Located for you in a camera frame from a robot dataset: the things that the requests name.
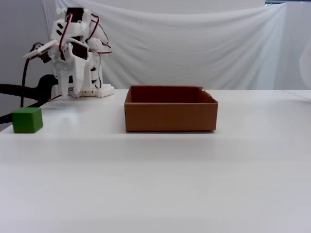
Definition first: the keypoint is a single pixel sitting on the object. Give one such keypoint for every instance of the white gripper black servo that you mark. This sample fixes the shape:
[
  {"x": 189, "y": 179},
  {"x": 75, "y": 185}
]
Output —
[{"x": 78, "y": 73}]

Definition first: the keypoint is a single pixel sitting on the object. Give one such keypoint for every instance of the green cube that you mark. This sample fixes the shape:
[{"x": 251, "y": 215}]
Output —
[{"x": 25, "y": 121}]

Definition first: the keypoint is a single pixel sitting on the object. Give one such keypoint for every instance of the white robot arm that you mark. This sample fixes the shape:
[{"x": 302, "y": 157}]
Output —
[{"x": 62, "y": 28}]

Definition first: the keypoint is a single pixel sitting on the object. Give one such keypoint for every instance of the brown cardboard box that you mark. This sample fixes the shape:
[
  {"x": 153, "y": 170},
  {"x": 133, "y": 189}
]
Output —
[{"x": 170, "y": 116}]

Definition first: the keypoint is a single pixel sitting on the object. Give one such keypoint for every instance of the black curved support bar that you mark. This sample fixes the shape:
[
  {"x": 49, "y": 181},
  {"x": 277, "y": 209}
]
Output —
[{"x": 46, "y": 85}]

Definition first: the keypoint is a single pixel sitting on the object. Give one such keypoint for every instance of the white cloth backdrop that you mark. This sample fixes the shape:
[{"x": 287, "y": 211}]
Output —
[{"x": 194, "y": 48}]

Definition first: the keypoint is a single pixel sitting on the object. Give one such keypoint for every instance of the wrist camera on white plate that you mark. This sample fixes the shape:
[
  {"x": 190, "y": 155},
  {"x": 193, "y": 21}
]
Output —
[{"x": 40, "y": 51}]

